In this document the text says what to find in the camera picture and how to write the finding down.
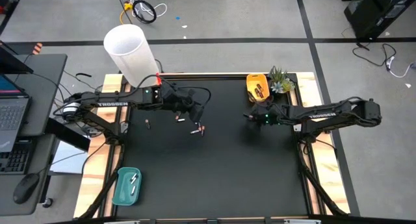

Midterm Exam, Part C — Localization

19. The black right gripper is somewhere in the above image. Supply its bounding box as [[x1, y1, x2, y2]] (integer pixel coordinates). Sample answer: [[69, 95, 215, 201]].
[[243, 103, 280, 127]]

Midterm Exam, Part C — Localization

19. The yellow plastic bin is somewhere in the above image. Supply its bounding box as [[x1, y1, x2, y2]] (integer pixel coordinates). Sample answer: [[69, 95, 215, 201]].
[[246, 73, 270, 103]]

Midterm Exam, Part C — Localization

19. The potted succulent plant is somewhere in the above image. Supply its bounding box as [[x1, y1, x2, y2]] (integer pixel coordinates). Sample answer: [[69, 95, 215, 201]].
[[268, 65, 296, 94]]

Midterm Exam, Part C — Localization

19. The white shade wooden base lamp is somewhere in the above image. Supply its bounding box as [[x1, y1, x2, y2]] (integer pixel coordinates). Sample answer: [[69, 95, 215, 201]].
[[103, 24, 163, 92]]

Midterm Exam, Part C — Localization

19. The light wooden table board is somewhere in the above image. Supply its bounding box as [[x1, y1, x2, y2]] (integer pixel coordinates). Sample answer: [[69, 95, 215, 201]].
[[294, 71, 352, 215], [73, 73, 133, 218]]

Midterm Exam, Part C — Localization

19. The teal plastic bin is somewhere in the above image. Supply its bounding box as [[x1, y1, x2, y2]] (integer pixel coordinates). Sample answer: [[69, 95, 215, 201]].
[[112, 167, 142, 206]]

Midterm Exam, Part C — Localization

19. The black side desk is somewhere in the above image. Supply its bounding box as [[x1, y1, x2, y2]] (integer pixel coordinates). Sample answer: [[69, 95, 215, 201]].
[[0, 53, 68, 217]]

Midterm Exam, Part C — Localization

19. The black computer tower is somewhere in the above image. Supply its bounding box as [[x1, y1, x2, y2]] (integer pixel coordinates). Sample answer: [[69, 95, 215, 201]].
[[343, 0, 416, 40]]

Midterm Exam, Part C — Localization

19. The grey laptop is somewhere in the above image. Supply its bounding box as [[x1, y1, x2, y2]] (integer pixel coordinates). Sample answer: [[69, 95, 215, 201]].
[[0, 73, 33, 153]]

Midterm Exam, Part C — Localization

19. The black monitor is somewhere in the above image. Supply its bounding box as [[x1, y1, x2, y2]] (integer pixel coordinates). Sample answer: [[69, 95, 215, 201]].
[[0, 40, 34, 75]]

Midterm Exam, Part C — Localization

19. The black keyboard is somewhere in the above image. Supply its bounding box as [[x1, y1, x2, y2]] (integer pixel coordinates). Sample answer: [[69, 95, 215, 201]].
[[0, 145, 32, 175]]

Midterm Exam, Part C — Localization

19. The black computer mouse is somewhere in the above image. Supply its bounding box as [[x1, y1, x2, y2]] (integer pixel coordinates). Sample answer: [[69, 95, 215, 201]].
[[12, 173, 40, 205]]

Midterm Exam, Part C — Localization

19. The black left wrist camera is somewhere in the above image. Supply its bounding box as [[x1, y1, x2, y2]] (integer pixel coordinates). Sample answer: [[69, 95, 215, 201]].
[[190, 102, 205, 123]]

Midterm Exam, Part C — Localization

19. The white floor cable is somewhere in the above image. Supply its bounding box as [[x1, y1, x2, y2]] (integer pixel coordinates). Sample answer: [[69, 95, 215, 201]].
[[129, 0, 168, 19]]

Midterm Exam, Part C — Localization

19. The black diagonal frame strut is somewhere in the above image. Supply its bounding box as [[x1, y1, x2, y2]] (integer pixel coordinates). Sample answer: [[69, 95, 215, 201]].
[[79, 145, 126, 218], [297, 142, 347, 216]]

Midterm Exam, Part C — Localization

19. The black cable coil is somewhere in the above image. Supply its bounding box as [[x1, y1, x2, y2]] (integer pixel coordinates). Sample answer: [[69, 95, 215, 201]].
[[131, 0, 157, 25]]

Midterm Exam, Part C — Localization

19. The yellow floor cable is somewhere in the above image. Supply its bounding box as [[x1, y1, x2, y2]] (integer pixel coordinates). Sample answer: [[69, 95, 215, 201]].
[[119, 2, 134, 25]]

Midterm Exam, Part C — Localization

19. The black floor cable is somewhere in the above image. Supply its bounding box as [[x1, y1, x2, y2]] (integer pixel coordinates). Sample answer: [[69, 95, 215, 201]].
[[352, 42, 397, 68]]

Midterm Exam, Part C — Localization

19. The white cable with adapter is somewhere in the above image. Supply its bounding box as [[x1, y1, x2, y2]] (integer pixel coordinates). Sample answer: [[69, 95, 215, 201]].
[[385, 56, 416, 79]]

